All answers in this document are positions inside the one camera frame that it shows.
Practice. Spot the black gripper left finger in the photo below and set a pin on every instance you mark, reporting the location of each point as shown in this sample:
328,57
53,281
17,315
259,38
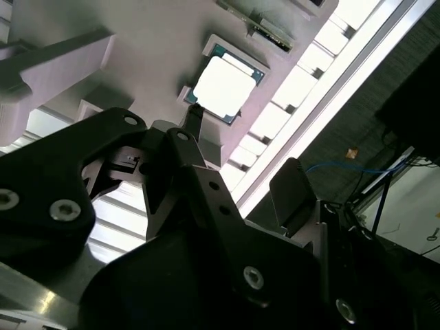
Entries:
41,192

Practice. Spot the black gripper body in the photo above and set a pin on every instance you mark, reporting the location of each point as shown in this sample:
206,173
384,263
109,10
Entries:
172,292

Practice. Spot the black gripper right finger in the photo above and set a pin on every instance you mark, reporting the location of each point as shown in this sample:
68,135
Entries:
292,199

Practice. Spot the silver green CPU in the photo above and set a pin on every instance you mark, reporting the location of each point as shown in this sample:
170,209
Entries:
223,86

